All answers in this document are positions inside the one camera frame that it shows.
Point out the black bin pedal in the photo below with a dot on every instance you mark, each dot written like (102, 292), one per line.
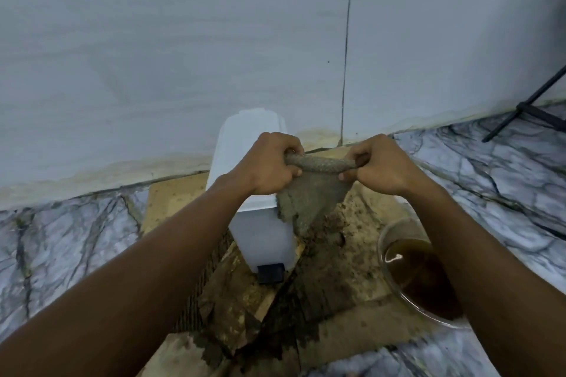
(270, 274)

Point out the person's right forearm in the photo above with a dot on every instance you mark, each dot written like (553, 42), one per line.
(495, 284)

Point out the wet brown cardboard sheet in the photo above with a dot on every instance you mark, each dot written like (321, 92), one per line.
(345, 284)

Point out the glass bowl of brown water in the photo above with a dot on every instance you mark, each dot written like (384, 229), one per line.
(415, 275)

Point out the person's right thumb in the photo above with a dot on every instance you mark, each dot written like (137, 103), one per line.
(348, 175)

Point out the person's left thumb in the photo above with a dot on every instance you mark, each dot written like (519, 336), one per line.
(293, 172)

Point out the person's right hand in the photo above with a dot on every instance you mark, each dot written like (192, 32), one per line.
(384, 164)

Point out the black tripod stand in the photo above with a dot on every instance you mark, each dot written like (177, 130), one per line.
(537, 111)

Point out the grey wet cloth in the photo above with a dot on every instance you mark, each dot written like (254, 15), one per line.
(309, 200)

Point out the person's left hand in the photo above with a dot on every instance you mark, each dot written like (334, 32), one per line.
(265, 164)

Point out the person's left forearm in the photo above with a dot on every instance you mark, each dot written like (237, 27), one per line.
(132, 284)

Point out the white pedal bin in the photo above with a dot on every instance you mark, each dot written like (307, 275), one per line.
(256, 222)

